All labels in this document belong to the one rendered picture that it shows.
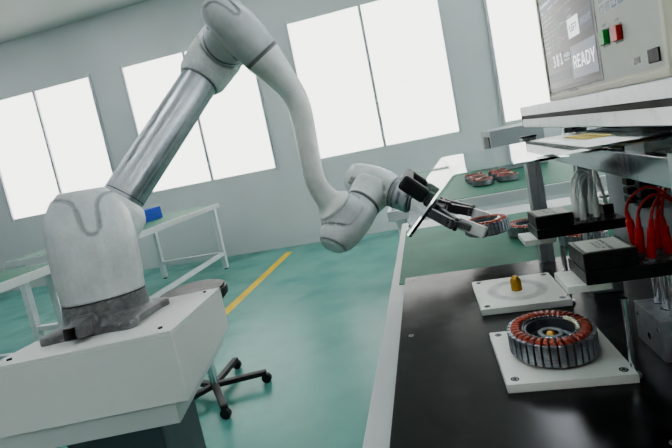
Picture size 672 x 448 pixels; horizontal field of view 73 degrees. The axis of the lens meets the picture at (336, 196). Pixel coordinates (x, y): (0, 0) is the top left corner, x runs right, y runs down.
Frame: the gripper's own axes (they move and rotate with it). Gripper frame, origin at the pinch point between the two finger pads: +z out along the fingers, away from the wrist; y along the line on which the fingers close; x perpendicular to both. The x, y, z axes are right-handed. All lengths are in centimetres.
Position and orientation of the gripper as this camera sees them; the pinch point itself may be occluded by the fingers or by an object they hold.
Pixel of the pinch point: (485, 224)
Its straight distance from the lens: 122.7
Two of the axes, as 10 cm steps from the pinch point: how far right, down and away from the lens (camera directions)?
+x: 1.8, -9.3, -3.2
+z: 8.2, 3.3, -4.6
